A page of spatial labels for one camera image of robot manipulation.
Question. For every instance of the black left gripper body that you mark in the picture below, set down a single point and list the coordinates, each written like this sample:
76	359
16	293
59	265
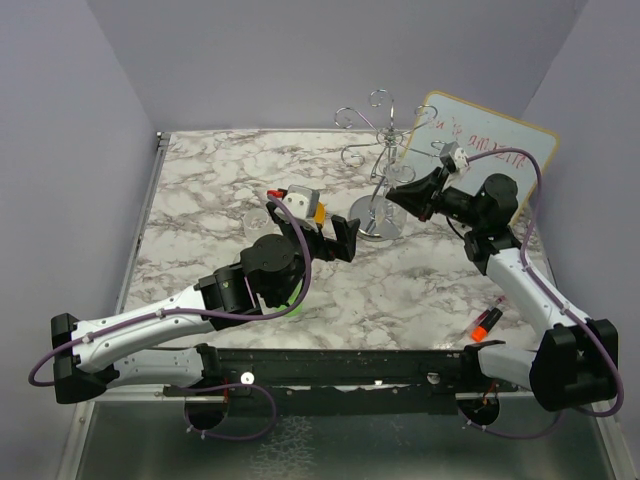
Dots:
317	245

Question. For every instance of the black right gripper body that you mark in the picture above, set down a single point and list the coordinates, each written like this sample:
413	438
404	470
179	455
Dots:
455	203

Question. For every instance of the orange plastic wine glass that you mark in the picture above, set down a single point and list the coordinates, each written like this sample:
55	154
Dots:
320	214

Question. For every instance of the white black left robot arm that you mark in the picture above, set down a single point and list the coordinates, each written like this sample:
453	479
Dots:
271	279

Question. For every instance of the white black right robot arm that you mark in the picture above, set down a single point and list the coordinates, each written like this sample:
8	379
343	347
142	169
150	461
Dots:
575	362

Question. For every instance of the chrome wine glass rack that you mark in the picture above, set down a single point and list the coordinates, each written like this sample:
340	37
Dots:
381	220

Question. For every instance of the yellow framed whiteboard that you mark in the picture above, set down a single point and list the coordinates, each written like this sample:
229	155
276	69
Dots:
478	129

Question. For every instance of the red orange marker pen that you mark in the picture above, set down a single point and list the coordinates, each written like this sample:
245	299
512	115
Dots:
483	324

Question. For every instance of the black front mounting bar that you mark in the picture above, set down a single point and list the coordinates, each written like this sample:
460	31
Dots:
335	382

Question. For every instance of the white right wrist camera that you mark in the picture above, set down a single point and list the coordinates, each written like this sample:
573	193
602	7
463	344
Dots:
453	158

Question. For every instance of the aluminium table edge rail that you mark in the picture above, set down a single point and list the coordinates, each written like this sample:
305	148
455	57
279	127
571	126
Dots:
162	147

